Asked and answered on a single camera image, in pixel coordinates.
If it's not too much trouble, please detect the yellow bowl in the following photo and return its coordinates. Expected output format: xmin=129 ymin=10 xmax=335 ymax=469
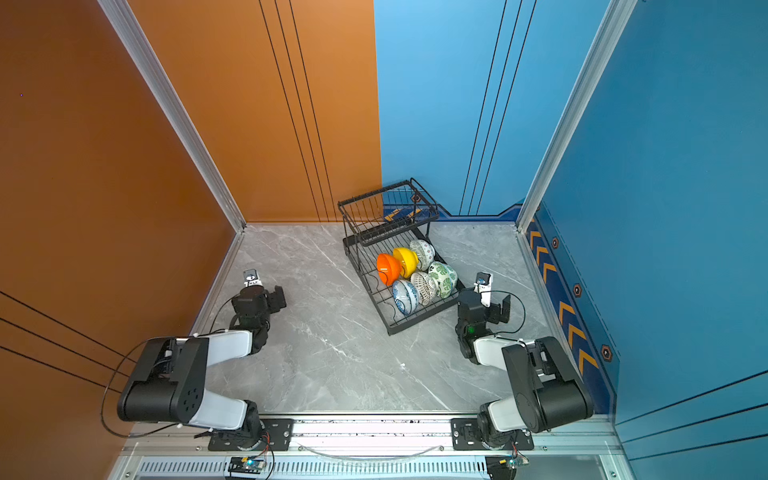
xmin=392 ymin=247 xmax=419 ymax=280

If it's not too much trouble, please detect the aluminium front rail frame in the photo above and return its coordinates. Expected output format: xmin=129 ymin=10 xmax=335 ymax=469
xmin=108 ymin=412 xmax=633 ymax=479

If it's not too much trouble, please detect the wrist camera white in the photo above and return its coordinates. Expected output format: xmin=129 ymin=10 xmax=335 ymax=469
xmin=474 ymin=272 xmax=493 ymax=307
xmin=243 ymin=269 xmax=263 ymax=289

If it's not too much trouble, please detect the black wire dish rack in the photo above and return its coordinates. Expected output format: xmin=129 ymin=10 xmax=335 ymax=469
xmin=338 ymin=178 xmax=463 ymax=335

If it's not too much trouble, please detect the right green circuit board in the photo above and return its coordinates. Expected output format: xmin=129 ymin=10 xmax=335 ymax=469
xmin=485 ymin=454 xmax=530 ymax=480

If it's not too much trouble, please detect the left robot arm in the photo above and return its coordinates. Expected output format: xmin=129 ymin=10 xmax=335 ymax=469
xmin=116 ymin=281 xmax=287 ymax=450

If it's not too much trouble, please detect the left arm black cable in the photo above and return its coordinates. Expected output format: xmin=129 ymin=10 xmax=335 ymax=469
xmin=99 ymin=297 xmax=241 ymax=439

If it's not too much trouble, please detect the right aluminium corner post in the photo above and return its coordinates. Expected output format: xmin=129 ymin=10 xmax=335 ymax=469
xmin=516 ymin=0 xmax=638 ymax=234

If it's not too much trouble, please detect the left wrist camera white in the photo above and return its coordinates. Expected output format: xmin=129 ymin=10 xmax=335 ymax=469
xmin=243 ymin=269 xmax=263 ymax=289

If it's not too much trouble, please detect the left green circuit board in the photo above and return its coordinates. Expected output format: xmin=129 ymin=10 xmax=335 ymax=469
xmin=226 ymin=456 xmax=270 ymax=479

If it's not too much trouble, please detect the aluminium corner post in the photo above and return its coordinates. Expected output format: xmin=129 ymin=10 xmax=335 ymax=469
xmin=516 ymin=0 xmax=638 ymax=234
xmin=98 ymin=0 xmax=247 ymax=235

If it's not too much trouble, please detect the green geometric pattern bowl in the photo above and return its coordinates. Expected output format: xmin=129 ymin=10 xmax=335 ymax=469
xmin=409 ymin=239 xmax=435 ymax=272

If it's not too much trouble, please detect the blue floral pattern bowl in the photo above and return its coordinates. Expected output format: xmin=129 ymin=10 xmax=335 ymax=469
xmin=392 ymin=280 xmax=419 ymax=316

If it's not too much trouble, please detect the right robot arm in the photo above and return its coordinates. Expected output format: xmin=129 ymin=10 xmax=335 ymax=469
xmin=455 ymin=289 xmax=594 ymax=449

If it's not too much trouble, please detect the green circuit board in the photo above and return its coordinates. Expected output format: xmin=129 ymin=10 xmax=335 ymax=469
xmin=485 ymin=454 xmax=530 ymax=480
xmin=226 ymin=456 xmax=270 ymax=479

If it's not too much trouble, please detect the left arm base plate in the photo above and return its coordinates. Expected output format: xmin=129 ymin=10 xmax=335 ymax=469
xmin=208 ymin=418 xmax=294 ymax=453

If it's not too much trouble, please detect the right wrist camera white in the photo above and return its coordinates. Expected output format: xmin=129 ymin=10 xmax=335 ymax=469
xmin=474 ymin=272 xmax=493 ymax=307

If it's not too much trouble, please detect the white lattice pattern bowl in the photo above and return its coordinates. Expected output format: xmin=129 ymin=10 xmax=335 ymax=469
xmin=410 ymin=271 xmax=438 ymax=306

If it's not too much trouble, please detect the orange bowl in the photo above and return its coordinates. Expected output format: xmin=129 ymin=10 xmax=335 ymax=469
xmin=376 ymin=253 xmax=402 ymax=287

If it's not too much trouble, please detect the green leaf pattern bowl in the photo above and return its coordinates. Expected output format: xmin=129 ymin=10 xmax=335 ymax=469
xmin=428 ymin=261 xmax=458 ymax=299

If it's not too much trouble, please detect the left aluminium corner post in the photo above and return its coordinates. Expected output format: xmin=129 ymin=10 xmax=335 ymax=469
xmin=98 ymin=0 xmax=247 ymax=235

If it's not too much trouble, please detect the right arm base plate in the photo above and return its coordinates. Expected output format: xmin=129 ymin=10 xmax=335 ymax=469
xmin=450 ymin=418 xmax=535 ymax=451

